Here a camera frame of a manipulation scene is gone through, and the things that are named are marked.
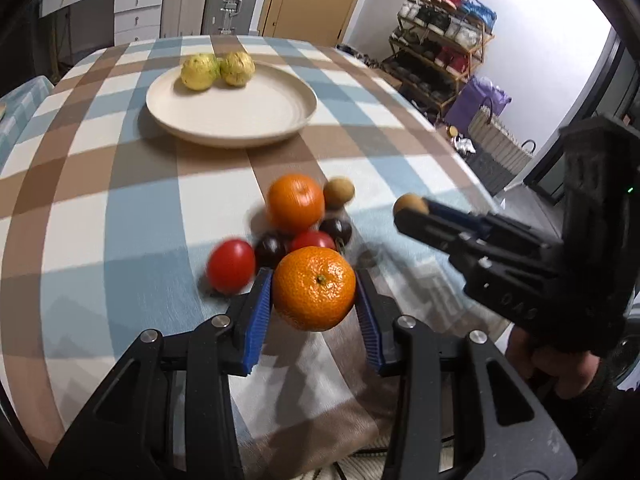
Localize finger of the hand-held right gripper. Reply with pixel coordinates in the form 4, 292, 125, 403
425, 199, 561, 261
395, 208, 561, 323

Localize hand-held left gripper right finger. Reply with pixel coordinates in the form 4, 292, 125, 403
354, 269, 581, 480

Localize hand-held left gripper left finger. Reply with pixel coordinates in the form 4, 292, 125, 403
47, 267, 275, 480

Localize brown kiwi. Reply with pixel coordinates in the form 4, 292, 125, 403
393, 193, 430, 221
323, 177, 356, 210

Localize red tomato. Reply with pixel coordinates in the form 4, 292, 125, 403
290, 230, 337, 253
206, 239, 257, 295

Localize orange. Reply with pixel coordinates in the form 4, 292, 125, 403
272, 246, 357, 332
267, 174, 326, 235

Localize dark purple plum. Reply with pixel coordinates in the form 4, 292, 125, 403
318, 216, 353, 248
254, 232, 291, 270

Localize cream round plate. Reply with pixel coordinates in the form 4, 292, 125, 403
146, 60, 318, 148

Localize person's right forearm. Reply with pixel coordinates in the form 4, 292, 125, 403
542, 355, 640, 463

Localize person's right hand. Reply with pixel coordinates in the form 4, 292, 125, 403
505, 327, 601, 400

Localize black woven bag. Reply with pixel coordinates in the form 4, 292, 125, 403
465, 140, 536, 196

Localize striped woven bag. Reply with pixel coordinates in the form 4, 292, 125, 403
467, 97, 536, 171

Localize purple bag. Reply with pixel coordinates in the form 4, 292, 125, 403
445, 76, 512, 133

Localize wooden shoe rack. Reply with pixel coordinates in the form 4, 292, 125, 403
382, 0, 496, 116

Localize checked tablecloth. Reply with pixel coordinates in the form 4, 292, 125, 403
0, 35, 506, 466

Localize pile of floor shoes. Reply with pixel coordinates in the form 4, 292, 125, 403
337, 44, 401, 86

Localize shoe rack with shoes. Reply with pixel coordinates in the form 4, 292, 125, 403
387, 0, 493, 106

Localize blue bag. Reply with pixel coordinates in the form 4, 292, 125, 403
462, 0, 498, 28

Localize yellow-green guava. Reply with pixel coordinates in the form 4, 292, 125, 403
180, 53, 221, 92
219, 51, 256, 87

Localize small table checked cloth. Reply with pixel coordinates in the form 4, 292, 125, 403
0, 76, 53, 161

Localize white drawer desk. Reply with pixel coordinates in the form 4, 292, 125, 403
39, 0, 166, 46

